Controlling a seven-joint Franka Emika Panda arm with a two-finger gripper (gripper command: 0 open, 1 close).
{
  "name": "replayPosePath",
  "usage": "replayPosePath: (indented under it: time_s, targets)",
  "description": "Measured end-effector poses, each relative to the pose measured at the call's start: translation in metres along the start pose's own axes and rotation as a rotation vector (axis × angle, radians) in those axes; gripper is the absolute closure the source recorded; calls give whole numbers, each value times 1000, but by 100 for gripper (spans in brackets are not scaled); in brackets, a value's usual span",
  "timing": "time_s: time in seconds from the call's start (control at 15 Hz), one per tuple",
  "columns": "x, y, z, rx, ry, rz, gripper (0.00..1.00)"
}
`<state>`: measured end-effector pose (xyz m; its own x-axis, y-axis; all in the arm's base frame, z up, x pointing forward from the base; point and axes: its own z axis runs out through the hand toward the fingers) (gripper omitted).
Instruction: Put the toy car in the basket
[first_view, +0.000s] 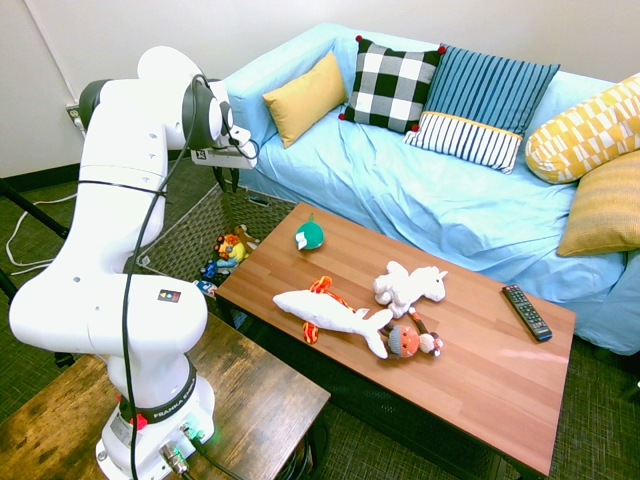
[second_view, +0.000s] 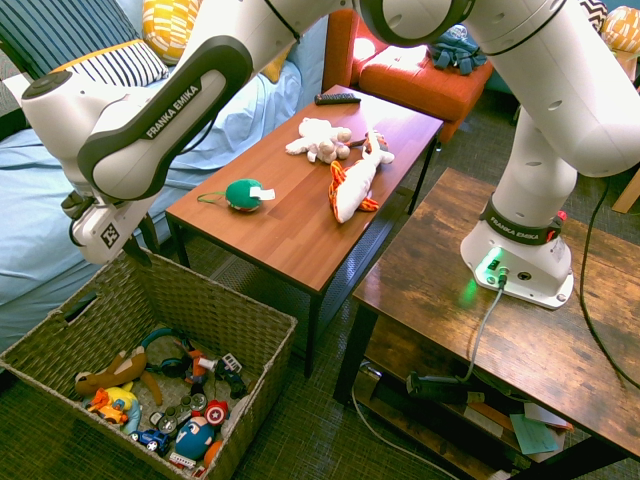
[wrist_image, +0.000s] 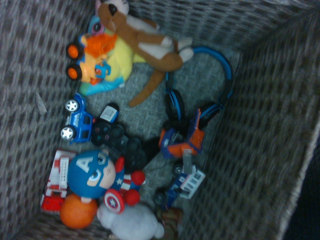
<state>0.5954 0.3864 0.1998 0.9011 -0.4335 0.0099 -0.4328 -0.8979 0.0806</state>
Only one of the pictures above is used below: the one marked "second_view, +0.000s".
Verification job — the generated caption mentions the yellow white patterned pillow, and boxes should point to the yellow white patterned pillow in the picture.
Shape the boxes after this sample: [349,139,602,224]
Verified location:
[142,0,202,67]
[599,5,640,54]

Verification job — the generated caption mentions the Captain America plush doll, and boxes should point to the Captain America plush doll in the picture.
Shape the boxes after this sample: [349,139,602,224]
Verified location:
[173,398,231,459]

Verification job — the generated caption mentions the wooden furniture leg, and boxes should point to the wooden furniture leg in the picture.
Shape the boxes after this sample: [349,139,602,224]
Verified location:
[612,167,640,215]

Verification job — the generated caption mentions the rustic brown wood table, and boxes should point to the rustic brown wood table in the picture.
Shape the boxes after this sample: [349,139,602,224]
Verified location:
[332,167,640,480]

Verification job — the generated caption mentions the small orange toy vehicle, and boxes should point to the small orange toy vehicle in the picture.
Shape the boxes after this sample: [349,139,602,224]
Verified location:
[87,387,129,426]

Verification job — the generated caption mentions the woven wicker basket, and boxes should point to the woven wicker basket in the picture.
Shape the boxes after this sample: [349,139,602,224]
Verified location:
[0,249,299,480]

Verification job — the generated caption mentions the dark blue striped cushion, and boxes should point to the dark blue striped cushion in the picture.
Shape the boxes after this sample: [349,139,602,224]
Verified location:
[0,0,142,81]

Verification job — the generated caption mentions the blue and black headphones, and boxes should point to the blue and black headphones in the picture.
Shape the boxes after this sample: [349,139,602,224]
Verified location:
[139,327,194,379]

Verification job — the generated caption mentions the reddish wood coffee table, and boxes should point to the reddish wood coffee table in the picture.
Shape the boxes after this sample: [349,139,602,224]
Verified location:
[164,84,445,379]

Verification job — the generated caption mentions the white cable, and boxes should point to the white cable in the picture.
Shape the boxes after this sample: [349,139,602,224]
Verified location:
[349,384,451,480]

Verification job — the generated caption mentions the black power cable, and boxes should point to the black power cable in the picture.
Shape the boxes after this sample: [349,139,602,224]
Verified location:
[578,177,640,391]

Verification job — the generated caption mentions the dark game controller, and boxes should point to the dark game controller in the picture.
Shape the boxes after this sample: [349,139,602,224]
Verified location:
[149,392,209,434]

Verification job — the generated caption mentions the green round plush toy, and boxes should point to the green round plush toy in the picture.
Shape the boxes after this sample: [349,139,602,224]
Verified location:
[196,178,278,215]

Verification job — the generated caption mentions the white fluffy plush toy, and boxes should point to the white fluffy plush toy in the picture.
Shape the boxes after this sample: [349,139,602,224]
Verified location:
[284,117,354,165]

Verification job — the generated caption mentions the yellow and blue plush toy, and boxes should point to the yellow and blue plush toy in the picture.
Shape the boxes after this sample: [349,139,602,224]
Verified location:
[82,384,144,435]

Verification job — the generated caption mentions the blue crumpled cloth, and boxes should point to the blue crumpled cloth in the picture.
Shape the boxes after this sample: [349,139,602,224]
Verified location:
[429,22,489,76]

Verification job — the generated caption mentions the black power strip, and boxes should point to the black power strip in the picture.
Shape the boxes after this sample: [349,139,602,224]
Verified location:
[405,372,471,405]

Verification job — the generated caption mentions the brown monkey plush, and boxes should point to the brown monkey plush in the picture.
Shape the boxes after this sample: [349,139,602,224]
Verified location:
[74,349,164,406]

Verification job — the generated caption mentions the navy white striped pillow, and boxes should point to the navy white striped pillow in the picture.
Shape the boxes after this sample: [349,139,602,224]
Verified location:
[49,38,171,90]

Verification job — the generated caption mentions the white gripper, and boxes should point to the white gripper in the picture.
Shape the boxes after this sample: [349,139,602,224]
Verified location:
[69,193,162,268]

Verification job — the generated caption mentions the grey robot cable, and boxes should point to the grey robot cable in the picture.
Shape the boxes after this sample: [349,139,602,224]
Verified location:
[462,287,507,384]

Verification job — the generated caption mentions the orange and white fish plush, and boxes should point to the orange and white fish plush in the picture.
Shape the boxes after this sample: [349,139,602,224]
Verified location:
[327,129,396,225]

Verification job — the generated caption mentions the black white zigzag pillow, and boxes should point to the black white zigzag pillow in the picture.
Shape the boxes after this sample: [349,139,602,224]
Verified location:
[579,0,609,32]

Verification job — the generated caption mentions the light blue covered sofa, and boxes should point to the light blue covered sofa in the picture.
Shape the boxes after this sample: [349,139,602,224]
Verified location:
[0,0,331,351]

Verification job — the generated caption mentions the black remote control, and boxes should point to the black remote control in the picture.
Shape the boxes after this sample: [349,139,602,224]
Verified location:
[313,92,362,107]

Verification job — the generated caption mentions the red toy fire truck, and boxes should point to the red toy fire truck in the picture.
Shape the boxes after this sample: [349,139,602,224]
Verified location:
[167,451,207,479]

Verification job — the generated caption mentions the teal paper sheet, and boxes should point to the teal paper sheet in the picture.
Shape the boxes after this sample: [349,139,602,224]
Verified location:
[509,413,560,455]

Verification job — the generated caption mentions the orange ball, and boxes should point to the orange ball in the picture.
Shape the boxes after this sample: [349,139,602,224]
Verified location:
[202,439,224,469]

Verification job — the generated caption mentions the orange armchair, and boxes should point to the orange armchair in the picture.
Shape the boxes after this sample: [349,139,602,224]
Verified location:
[322,8,496,146]

